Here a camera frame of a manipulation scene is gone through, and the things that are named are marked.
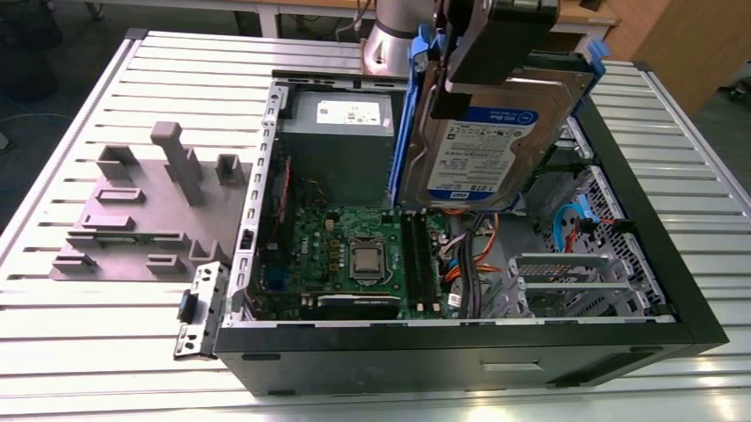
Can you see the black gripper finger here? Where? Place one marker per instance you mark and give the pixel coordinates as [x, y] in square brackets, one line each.
[451, 102]

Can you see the hard disk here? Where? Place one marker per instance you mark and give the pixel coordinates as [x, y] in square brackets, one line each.
[487, 149]

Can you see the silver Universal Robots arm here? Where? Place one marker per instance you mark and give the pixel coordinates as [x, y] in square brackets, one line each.
[389, 48]

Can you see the metal disk bay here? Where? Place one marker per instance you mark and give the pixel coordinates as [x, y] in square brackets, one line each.
[577, 285]

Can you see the metal optical drive cage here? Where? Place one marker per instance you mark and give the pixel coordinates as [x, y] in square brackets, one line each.
[580, 147]

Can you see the grey power supply unit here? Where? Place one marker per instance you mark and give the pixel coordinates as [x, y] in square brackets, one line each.
[333, 167]

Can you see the wooden cabinet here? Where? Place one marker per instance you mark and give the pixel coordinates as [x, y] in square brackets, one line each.
[692, 44]

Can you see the CPU socket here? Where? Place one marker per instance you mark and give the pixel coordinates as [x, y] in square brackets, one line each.
[369, 240]

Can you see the black RAM slot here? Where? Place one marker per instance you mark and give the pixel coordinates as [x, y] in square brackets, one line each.
[413, 259]
[428, 259]

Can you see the green motherboard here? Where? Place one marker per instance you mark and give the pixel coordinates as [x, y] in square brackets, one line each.
[316, 237]

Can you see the silver CPU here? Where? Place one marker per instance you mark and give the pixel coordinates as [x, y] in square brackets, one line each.
[367, 259]

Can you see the black chair wheel base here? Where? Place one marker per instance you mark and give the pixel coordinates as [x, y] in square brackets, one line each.
[740, 91]

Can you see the black graphics card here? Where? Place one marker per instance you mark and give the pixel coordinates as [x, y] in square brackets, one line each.
[352, 307]

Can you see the grey parts rack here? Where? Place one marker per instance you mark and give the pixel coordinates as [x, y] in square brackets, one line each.
[159, 228]

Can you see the black open PC case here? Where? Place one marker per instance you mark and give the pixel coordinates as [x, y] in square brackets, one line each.
[411, 365]

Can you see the green RAM stick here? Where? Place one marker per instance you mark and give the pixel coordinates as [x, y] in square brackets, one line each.
[125, 238]

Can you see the black blue video connector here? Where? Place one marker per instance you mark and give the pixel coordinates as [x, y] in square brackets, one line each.
[187, 307]

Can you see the wooden desk white frame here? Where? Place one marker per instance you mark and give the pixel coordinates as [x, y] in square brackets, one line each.
[587, 19]

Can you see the metal card retention bracket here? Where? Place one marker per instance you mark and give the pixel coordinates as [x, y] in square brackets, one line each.
[208, 307]

